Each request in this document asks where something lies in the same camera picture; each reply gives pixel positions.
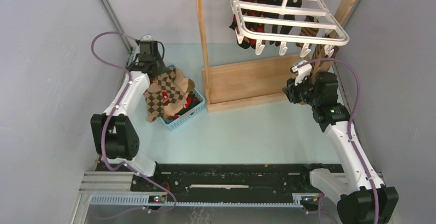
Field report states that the plain brown sock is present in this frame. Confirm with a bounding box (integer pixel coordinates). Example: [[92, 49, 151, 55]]
[[310, 36, 340, 80]]

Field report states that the brown argyle sock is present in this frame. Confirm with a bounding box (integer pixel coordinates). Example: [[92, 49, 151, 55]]
[[144, 67, 195, 123]]

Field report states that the red yellow argyle sock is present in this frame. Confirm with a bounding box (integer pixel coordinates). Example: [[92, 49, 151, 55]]
[[229, 0, 270, 50]]

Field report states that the brown striped sock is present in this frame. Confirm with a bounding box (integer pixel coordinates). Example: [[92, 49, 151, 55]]
[[299, 16, 319, 37]]

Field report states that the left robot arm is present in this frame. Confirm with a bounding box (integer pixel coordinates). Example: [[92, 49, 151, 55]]
[[90, 37, 166, 191]]

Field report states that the black sock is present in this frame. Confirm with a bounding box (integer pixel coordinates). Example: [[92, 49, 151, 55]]
[[267, 0, 302, 47]]

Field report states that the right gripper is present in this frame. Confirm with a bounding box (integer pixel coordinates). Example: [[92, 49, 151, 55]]
[[282, 72, 320, 107]]

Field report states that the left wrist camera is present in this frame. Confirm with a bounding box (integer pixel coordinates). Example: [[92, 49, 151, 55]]
[[139, 34, 153, 41]]

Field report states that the white plastic clip hanger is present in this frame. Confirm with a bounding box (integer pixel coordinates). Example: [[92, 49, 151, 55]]
[[229, 0, 350, 58]]

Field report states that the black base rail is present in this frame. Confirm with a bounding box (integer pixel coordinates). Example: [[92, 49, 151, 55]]
[[131, 162, 328, 204]]

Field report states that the purple cable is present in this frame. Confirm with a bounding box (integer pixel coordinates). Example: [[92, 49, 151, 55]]
[[296, 58, 380, 224], [90, 31, 178, 215]]

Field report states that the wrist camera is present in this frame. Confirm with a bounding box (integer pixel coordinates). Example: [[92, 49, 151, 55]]
[[139, 34, 153, 41], [290, 59, 312, 86]]

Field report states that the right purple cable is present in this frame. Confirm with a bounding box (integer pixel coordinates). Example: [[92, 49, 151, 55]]
[[296, 58, 380, 224]]

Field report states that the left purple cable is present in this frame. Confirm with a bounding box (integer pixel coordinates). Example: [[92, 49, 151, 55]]
[[90, 31, 178, 215]]

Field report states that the blue plastic basket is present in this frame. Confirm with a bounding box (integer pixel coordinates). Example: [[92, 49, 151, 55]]
[[160, 84, 205, 130]]

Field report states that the wooden hanger rack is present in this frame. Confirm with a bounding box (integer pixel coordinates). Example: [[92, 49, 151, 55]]
[[195, 0, 357, 113]]

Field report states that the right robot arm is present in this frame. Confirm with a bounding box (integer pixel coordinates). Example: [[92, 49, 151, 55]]
[[282, 72, 399, 223]]

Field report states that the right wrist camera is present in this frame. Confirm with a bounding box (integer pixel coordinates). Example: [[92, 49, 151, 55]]
[[290, 59, 312, 86]]

